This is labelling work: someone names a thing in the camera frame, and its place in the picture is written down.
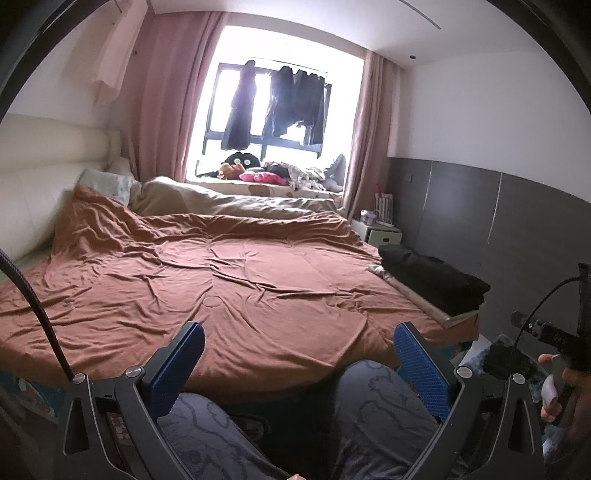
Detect thick black cable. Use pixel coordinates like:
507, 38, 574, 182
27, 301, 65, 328
0, 249, 77, 384

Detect cream padded headboard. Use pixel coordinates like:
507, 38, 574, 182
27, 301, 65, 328
0, 113, 123, 264

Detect beige duvet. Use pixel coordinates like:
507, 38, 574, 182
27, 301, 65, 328
129, 178, 345, 220

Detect black round plush toy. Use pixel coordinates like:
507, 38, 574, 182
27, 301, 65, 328
222, 151, 260, 174

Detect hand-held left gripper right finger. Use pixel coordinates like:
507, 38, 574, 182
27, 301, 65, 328
394, 322, 548, 480

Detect thin black cable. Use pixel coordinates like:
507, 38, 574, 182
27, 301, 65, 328
513, 275, 583, 370

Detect person's grey patterned trousers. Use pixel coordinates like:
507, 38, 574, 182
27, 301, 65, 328
323, 360, 458, 480

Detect hanging dark trousers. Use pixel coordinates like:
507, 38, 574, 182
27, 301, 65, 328
221, 59, 259, 151

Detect person's right hand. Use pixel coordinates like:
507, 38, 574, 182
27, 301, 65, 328
539, 353, 591, 435

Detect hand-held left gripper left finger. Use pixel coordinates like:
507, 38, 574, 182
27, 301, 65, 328
53, 322, 206, 480

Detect white pillow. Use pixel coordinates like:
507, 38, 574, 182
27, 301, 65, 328
105, 157, 136, 180

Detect dark clothes heap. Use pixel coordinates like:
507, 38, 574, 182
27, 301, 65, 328
482, 335, 532, 381

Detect grey plush toy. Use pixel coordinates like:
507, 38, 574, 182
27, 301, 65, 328
318, 154, 347, 192

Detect window with dark frame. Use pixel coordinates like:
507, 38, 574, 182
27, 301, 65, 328
185, 25, 368, 185

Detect pink plush toy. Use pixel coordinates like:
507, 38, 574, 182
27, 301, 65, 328
239, 168, 289, 186

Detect red striped white box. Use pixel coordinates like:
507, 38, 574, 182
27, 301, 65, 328
373, 185, 395, 227

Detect pile of folded black clothes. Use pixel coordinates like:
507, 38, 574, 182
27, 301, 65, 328
392, 272, 488, 317

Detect large black shirt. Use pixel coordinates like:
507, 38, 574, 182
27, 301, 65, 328
379, 244, 491, 296

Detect pink curtain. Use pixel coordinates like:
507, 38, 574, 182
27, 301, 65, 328
342, 51, 402, 222
124, 11, 222, 183

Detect person's left leg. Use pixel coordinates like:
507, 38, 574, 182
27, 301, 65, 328
157, 392, 301, 480

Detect hanging dark shirt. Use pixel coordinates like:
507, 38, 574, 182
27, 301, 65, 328
293, 69, 329, 146
263, 65, 301, 138

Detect brown blanket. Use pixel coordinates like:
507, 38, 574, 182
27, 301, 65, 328
0, 185, 481, 395

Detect patterned pale pillow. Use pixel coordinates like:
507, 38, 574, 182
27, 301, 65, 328
76, 168, 141, 206

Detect teal printed bed sheet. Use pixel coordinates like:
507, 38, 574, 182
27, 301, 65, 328
0, 339, 478, 428

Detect person's right forearm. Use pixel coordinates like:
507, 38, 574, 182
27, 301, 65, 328
545, 413, 591, 480

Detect printed windowsill cushion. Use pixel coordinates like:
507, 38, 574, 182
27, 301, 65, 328
185, 180, 345, 199

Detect white nightstand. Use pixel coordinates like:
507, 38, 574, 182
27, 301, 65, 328
351, 217, 403, 250

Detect cream folded mat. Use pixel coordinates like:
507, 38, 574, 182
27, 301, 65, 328
367, 263, 483, 330

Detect cream hanging cloth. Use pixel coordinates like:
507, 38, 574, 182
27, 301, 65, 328
90, 0, 148, 107

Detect heap of mixed clothes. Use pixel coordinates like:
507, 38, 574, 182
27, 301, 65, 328
263, 159, 333, 191

